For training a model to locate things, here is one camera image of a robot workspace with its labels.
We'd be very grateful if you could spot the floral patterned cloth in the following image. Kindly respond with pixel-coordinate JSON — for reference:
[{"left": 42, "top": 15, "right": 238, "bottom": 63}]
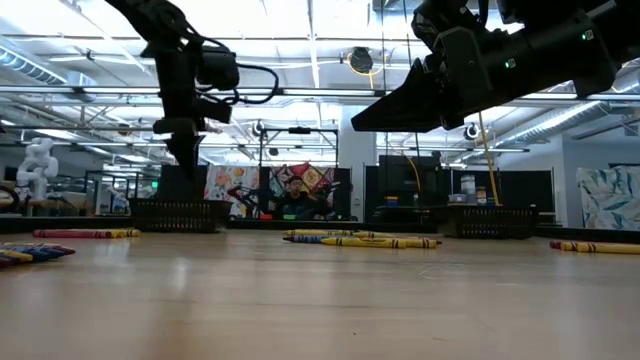
[{"left": 203, "top": 165, "right": 261, "bottom": 220}]

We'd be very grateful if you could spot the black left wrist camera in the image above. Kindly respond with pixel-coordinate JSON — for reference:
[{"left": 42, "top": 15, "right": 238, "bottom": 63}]
[{"left": 197, "top": 45, "right": 240, "bottom": 92}]

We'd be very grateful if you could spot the black cabinet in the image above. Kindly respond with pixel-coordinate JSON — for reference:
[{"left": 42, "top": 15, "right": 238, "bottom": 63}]
[{"left": 364, "top": 154, "right": 444, "bottom": 224}]

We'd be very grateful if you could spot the black plastic mesh basket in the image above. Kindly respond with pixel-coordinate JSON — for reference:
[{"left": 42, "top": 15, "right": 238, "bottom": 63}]
[
  {"left": 438, "top": 206, "right": 540, "bottom": 241},
  {"left": 128, "top": 198, "right": 234, "bottom": 235}
]

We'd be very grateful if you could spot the colourful patchwork quilt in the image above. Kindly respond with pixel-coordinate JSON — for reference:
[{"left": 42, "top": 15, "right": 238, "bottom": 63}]
[{"left": 268, "top": 162, "right": 336, "bottom": 221}]

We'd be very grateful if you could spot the blue white patterned cloth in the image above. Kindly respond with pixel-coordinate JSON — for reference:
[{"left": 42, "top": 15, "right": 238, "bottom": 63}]
[{"left": 575, "top": 164, "right": 640, "bottom": 232}]

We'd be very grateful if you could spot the black ceiling cable reel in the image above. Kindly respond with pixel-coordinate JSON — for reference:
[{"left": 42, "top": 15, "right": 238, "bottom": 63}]
[{"left": 348, "top": 46, "right": 375, "bottom": 76}]

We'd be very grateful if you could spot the black metal camera stand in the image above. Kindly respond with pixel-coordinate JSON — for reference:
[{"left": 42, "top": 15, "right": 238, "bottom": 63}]
[{"left": 255, "top": 125, "right": 341, "bottom": 221}]

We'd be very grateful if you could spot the person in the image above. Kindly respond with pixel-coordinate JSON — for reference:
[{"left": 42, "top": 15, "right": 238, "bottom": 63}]
[{"left": 272, "top": 174, "right": 321, "bottom": 221}]

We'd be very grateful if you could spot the black square panel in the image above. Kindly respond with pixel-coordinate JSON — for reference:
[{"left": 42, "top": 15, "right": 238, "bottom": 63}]
[{"left": 158, "top": 164, "right": 209, "bottom": 202}]

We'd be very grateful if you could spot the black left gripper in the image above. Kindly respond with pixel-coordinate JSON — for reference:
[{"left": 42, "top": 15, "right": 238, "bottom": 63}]
[{"left": 151, "top": 42, "right": 235, "bottom": 181}]

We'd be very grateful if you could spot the white canister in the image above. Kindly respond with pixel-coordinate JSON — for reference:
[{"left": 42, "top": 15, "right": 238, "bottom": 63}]
[{"left": 460, "top": 174, "right": 477, "bottom": 205}]

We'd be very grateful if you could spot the black partition wall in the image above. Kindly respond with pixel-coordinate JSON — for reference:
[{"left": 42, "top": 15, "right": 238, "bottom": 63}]
[{"left": 449, "top": 169, "right": 555, "bottom": 214}]

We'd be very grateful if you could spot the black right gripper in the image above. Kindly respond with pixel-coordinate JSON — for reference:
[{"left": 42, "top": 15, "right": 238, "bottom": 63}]
[{"left": 350, "top": 0, "right": 502, "bottom": 134}]

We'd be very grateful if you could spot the black metal table frame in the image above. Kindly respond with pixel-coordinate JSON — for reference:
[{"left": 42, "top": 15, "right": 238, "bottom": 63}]
[{"left": 0, "top": 213, "right": 640, "bottom": 245}]

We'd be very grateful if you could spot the white building column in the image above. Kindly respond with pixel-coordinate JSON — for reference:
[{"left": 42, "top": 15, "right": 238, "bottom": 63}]
[{"left": 338, "top": 104, "right": 379, "bottom": 221}]

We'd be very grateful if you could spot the yellow hanging cable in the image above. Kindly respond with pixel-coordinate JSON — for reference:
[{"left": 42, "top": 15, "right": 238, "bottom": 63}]
[{"left": 477, "top": 112, "right": 501, "bottom": 207}]

